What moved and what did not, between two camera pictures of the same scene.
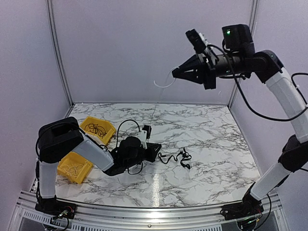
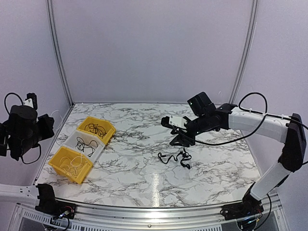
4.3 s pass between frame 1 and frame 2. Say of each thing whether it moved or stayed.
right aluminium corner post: stayed
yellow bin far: stayed
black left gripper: moved
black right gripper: moved
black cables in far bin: stayed
